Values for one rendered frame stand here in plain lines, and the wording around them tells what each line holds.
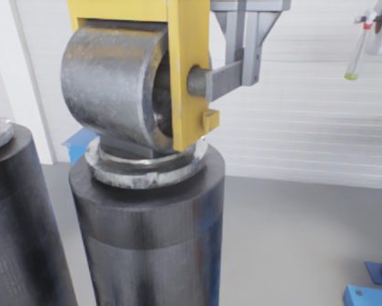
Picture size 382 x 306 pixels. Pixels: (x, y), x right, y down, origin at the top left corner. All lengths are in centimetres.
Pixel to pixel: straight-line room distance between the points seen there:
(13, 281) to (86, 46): 41
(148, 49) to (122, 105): 6
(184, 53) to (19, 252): 42
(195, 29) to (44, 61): 310
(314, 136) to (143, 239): 275
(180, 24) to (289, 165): 290
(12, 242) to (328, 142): 282
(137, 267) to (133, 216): 8
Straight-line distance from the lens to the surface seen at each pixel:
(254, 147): 304
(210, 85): 31
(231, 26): 37
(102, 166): 37
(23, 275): 62
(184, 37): 32
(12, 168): 53
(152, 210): 34
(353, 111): 303
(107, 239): 39
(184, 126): 34
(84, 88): 35
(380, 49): 168
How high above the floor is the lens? 167
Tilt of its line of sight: 27 degrees down
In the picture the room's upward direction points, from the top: 1 degrees counter-clockwise
